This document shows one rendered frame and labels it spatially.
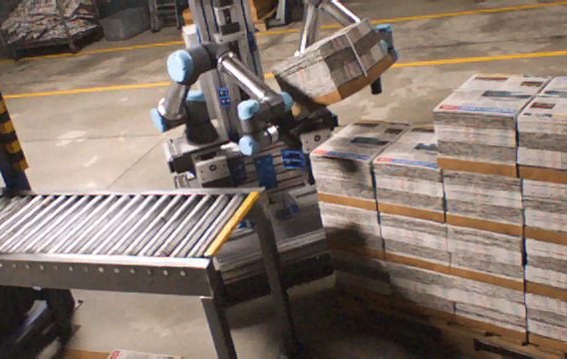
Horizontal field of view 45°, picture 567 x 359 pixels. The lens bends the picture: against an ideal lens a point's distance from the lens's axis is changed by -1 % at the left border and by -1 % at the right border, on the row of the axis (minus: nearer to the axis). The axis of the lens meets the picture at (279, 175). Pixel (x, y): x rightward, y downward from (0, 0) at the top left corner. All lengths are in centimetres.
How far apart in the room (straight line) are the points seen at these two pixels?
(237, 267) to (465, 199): 127
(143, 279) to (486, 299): 127
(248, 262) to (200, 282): 106
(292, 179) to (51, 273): 128
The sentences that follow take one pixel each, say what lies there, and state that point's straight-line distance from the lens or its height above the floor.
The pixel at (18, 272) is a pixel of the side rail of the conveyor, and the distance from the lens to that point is 273.
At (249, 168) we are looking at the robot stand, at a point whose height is 64.
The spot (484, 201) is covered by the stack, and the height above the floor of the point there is 72.
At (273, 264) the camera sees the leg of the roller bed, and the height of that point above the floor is 47.
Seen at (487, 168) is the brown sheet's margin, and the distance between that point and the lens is 243.
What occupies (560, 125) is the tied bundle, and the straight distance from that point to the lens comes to 227.
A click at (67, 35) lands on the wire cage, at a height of 29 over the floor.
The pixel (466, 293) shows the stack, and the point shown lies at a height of 31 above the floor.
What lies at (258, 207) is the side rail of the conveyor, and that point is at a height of 74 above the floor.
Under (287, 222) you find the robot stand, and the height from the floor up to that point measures 21.
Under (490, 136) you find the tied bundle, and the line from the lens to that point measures 238.
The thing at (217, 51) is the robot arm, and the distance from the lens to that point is 278.
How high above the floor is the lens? 194
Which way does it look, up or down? 25 degrees down
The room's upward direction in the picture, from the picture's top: 12 degrees counter-clockwise
